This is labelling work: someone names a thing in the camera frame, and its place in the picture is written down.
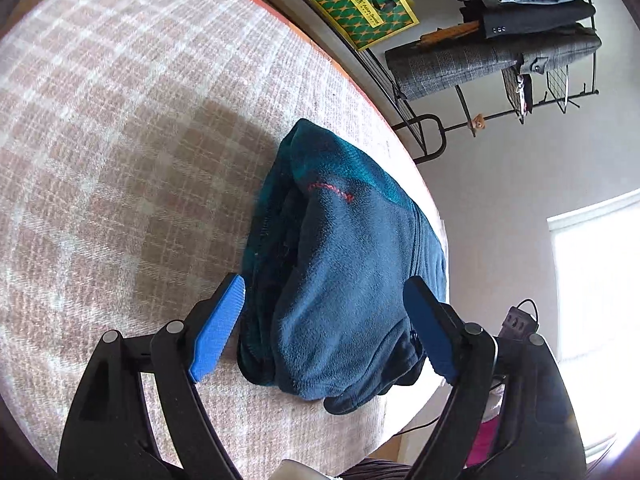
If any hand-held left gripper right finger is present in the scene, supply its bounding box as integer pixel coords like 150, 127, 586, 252
403, 276, 586, 480

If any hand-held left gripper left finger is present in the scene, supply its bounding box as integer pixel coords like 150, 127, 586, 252
57, 273, 246, 480

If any blue plaid fleece jacket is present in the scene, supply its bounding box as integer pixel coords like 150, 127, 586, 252
236, 118, 449, 416

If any black metal clothes rack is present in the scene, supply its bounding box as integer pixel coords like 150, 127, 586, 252
210, 0, 601, 163

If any folded clothes pile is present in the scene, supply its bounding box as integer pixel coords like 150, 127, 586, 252
515, 72, 534, 112

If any black power adapter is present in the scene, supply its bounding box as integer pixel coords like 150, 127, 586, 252
500, 299, 541, 345

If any pink cloth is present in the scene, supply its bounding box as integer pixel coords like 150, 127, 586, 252
467, 417, 502, 468

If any person's striped trouser leg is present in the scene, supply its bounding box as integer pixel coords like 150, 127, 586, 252
340, 457, 416, 480

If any window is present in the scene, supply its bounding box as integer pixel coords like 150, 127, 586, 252
546, 195, 640, 456

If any plaid cloth covered table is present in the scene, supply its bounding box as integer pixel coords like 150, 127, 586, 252
0, 0, 451, 480

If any grey plaid coat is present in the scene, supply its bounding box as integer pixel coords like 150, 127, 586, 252
384, 24, 602, 102

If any orange brown garment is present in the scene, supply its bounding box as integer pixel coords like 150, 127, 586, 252
419, 21, 483, 45

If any black blazer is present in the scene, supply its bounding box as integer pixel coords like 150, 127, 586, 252
454, 0, 597, 42

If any yellow green patterned box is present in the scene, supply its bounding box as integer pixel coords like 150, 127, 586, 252
300, 0, 420, 52

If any black cable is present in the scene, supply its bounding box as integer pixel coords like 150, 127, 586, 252
394, 374, 507, 437

